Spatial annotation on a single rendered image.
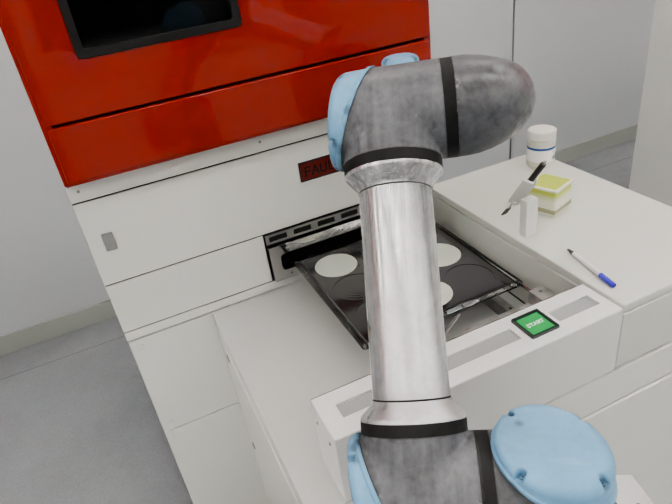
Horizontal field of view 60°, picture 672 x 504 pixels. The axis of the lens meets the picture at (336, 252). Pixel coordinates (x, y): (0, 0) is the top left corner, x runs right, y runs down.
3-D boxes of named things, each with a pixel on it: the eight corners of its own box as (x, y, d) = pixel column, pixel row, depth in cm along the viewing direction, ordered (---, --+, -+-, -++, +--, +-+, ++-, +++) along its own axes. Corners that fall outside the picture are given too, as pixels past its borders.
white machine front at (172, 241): (126, 336, 135) (62, 179, 114) (425, 230, 159) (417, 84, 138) (127, 343, 132) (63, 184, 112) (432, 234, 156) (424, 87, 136)
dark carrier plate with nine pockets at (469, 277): (301, 263, 138) (300, 261, 138) (424, 220, 148) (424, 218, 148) (366, 342, 110) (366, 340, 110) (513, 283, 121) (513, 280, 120)
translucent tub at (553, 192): (523, 211, 132) (525, 183, 128) (541, 198, 136) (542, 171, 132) (554, 219, 127) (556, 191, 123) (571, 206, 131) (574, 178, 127)
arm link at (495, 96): (562, 38, 59) (499, 54, 106) (453, 54, 61) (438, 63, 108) (564, 151, 62) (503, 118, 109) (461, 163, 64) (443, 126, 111)
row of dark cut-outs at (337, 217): (266, 244, 137) (264, 235, 136) (424, 192, 150) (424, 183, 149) (267, 245, 137) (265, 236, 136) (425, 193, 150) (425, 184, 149)
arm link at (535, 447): (627, 578, 57) (641, 490, 50) (487, 577, 59) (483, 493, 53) (593, 475, 67) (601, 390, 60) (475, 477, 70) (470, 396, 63)
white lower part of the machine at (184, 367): (169, 404, 231) (100, 225, 189) (352, 331, 256) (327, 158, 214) (211, 554, 174) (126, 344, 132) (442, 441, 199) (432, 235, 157)
